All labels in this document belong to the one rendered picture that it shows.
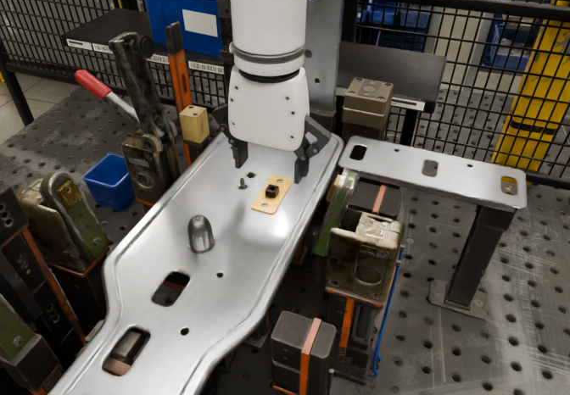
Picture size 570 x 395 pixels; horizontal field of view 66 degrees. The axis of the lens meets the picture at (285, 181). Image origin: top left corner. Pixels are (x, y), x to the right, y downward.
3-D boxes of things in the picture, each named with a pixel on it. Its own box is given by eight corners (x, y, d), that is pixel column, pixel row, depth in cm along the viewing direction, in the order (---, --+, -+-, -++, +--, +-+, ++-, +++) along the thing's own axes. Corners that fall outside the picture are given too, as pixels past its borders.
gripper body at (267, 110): (216, 63, 51) (223, 141, 59) (298, 79, 49) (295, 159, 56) (243, 40, 57) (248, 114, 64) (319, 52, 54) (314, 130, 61)
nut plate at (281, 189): (273, 215, 63) (273, 209, 62) (249, 208, 64) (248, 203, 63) (293, 180, 69) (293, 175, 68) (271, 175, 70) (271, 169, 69)
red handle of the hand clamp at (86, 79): (157, 141, 66) (69, 73, 64) (153, 149, 67) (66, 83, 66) (172, 127, 69) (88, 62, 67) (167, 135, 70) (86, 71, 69)
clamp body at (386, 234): (371, 401, 73) (410, 265, 50) (304, 375, 76) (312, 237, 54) (382, 353, 79) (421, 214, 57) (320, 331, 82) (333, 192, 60)
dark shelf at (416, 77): (433, 115, 84) (436, 102, 82) (62, 47, 109) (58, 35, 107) (444, 68, 100) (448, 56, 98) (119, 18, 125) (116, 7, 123)
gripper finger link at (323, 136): (274, 104, 56) (272, 140, 59) (332, 120, 54) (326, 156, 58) (278, 100, 57) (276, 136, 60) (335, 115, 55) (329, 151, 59)
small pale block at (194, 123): (218, 264, 95) (196, 118, 71) (203, 258, 96) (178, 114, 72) (226, 252, 97) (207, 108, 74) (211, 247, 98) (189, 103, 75)
